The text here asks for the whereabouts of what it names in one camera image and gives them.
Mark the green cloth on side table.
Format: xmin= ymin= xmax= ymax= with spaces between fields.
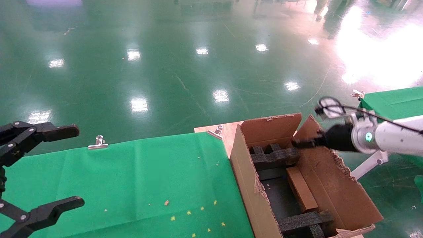
xmin=359 ymin=87 xmax=423 ymax=166

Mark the black camera cable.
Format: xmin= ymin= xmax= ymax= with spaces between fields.
xmin=315 ymin=97 xmax=423 ymax=135

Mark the white table strut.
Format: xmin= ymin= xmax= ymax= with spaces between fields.
xmin=350 ymin=150 xmax=389 ymax=180

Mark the large open cardboard carton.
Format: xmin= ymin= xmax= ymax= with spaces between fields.
xmin=229 ymin=112 xmax=384 ymax=238

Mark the small green cloth piece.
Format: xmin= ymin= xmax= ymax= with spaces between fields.
xmin=414 ymin=175 xmax=423 ymax=203

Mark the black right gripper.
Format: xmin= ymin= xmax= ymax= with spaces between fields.
xmin=291 ymin=124 xmax=360 ymax=152

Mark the black foam insert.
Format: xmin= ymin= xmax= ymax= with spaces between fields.
xmin=278 ymin=211 xmax=334 ymax=238
xmin=250 ymin=143 xmax=301 ymax=171

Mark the large green tablecloth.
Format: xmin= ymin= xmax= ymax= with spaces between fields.
xmin=0 ymin=132 xmax=255 ymax=238

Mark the small brown cardboard box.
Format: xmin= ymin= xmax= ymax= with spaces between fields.
xmin=286 ymin=166 xmax=319 ymax=213

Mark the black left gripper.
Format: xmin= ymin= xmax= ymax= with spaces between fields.
xmin=0 ymin=121 xmax=85 ymax=238

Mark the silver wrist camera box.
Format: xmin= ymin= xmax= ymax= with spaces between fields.
xmin=316 ymin=98 xmax=346 ymax=120

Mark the silver camera mount bracket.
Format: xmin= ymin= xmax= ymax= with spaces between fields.
xmin=344 ymin=111 xmax=377 ymax=127

